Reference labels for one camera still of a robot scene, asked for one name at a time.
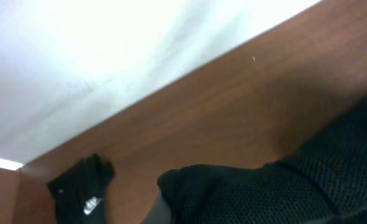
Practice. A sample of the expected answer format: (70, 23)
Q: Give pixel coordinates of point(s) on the black Nike sock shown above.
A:
(79, 192)

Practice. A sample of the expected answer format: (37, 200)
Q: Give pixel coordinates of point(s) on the black t-shirt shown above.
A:
(324, 181)

